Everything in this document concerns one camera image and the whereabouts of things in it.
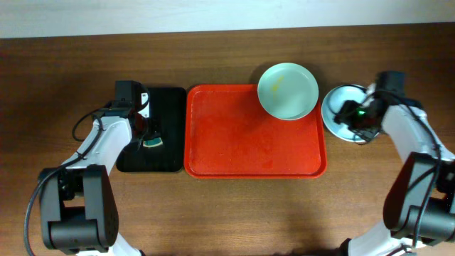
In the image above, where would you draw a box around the black tray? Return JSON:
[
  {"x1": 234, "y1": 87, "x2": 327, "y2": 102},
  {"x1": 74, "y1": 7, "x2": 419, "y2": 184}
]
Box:
[{"x1": 116, "y1": 87, "x2": 186, "y2": 173}]

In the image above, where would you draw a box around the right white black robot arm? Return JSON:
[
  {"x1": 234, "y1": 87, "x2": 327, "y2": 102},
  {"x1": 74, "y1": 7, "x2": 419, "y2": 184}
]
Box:
[{"x1": 333, "y1": 71, "x2": 454, "y2": 255}]

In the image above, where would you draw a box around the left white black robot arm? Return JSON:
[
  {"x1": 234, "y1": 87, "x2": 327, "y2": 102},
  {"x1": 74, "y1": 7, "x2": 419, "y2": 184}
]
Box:
[{"x1": 31, "y1": 80, "x2": 159, "y2": 255}]

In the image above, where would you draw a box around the light blue plate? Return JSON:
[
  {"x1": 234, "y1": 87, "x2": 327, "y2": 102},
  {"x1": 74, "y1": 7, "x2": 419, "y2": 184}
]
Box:
[{"x1": 321, "y1": 85, "x2": 380, "y2": 144}]

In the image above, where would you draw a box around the mint green plate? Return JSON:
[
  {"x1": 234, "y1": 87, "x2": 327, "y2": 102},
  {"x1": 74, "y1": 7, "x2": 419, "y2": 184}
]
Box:
[{"x1": 257, "y1": 63, "x2": 319, "y2": 121}]

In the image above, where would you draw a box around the green yellow sponge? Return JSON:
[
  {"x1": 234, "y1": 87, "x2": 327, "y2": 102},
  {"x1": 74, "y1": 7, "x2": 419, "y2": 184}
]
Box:
[{"x1": 142, "y1": 137, "x2": 163, "y2": 148}]

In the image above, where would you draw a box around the red tray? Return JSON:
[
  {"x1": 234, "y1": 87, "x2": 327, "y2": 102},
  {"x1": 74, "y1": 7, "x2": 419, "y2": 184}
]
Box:
[{"x1": 183, "y1": 85, "x2": 327, "y2": 179}]

